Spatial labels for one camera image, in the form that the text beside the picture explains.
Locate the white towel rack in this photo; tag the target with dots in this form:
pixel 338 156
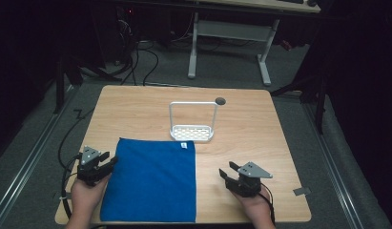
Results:
pixel 192 132

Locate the metal floor rail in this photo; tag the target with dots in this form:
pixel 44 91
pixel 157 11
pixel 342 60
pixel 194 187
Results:
pixel 336 165
pixel 28 156

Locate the grey tape piece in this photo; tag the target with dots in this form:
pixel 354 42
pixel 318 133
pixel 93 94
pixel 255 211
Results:
pixel 301 191

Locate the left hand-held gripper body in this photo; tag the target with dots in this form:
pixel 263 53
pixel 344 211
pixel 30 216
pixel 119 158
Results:
pixel 88 170

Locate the black metal stand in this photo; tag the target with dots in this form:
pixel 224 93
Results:
pixel 311 92
pixel 61 82

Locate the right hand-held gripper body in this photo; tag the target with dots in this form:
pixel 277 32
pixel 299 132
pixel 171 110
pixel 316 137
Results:
pixel 247 184

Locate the white-legged wooden desk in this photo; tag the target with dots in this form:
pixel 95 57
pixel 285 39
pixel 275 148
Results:
pixel 231 31

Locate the dark round table grommet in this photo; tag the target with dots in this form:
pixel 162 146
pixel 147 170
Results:
pixel 220 101

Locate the person's right hand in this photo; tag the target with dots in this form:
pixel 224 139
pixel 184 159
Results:
pixel 257 206

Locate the dark computer tower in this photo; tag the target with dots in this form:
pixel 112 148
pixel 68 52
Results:
pixel 125 31

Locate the blue towel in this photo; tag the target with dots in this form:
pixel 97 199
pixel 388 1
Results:
pixel 152 181

